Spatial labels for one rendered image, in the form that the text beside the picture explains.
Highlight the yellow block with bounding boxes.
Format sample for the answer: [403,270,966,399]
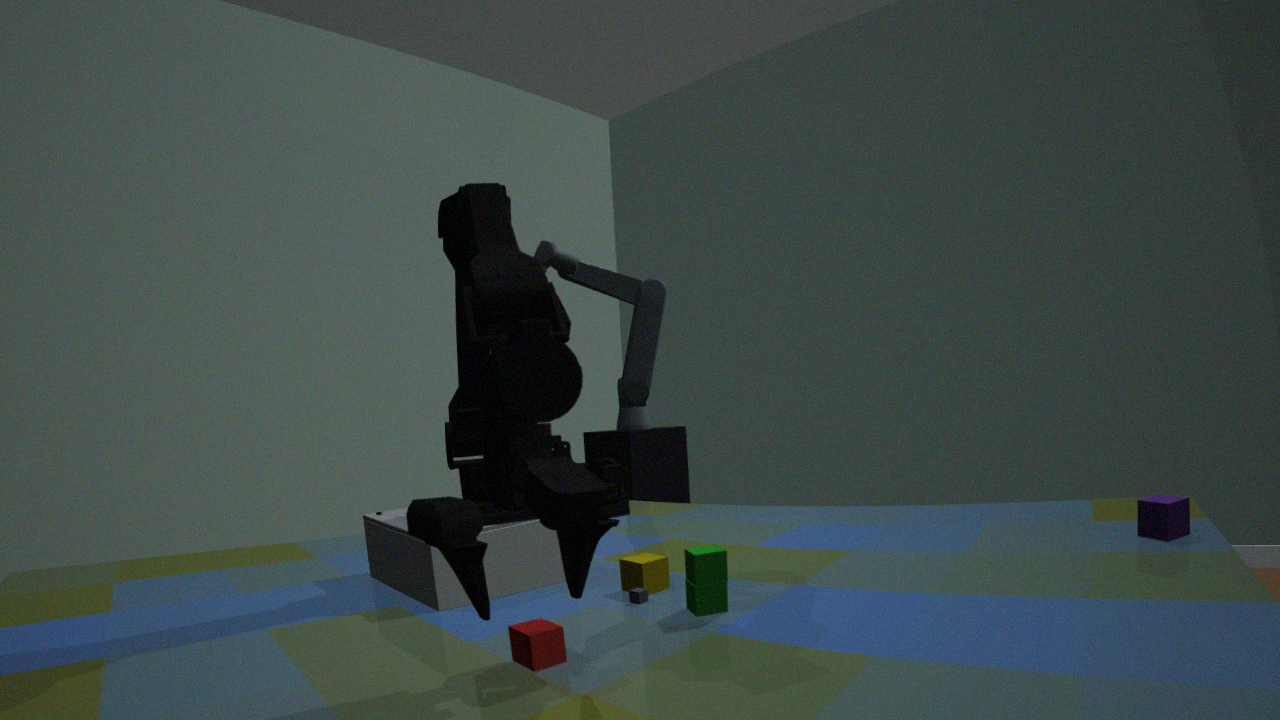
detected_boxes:
[620,553,669,594]

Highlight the red block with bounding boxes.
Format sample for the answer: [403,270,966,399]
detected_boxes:
[508,618,567,673]

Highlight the green block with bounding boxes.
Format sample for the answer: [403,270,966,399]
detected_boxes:
[685,579,728,618]
[684,544,728,585]

